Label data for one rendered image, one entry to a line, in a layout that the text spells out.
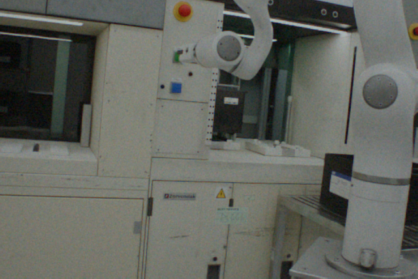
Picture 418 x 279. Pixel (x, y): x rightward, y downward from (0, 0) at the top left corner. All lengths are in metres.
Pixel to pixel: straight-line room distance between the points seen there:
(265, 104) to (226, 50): 1.49
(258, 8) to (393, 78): 0.38
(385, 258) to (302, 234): 0.82
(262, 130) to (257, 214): 0.96
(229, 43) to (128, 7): 0.48
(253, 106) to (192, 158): 1.10
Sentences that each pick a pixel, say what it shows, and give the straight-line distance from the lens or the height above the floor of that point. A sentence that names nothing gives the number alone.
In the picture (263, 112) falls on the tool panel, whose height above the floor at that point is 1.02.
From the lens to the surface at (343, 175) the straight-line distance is 1.48.
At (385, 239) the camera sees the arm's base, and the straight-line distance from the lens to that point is 1.00.
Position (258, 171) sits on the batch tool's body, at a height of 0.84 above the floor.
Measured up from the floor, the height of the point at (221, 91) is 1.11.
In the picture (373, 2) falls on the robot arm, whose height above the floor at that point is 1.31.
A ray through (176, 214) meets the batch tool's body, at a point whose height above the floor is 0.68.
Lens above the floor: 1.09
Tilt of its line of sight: 3 degrees down
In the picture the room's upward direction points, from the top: 5 degrees clockwise
